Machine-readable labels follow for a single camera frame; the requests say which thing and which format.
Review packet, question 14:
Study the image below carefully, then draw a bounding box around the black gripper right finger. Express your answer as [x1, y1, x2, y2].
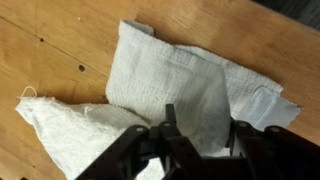
[226, 118, 320, 180]

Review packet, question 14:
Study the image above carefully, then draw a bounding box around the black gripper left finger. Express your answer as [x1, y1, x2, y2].
[75, 103, 204, 180]

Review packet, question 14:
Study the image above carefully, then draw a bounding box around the white terry towel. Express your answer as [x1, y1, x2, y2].
[14, 19, 303, 180]

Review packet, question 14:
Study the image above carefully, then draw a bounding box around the grey duct tape strip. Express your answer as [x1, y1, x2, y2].
[229, 85, 303, 131]

